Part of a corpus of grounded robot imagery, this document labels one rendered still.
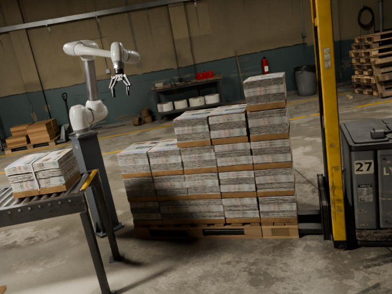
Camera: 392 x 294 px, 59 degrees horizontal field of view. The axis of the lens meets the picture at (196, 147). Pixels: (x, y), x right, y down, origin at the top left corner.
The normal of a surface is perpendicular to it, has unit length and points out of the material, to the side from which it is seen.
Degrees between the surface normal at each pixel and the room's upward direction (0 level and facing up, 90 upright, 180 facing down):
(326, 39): 90
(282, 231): 90
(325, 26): 90
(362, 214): 90
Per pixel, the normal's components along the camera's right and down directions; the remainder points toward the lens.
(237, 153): -0.27, 0.29
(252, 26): 0.08, 0.25
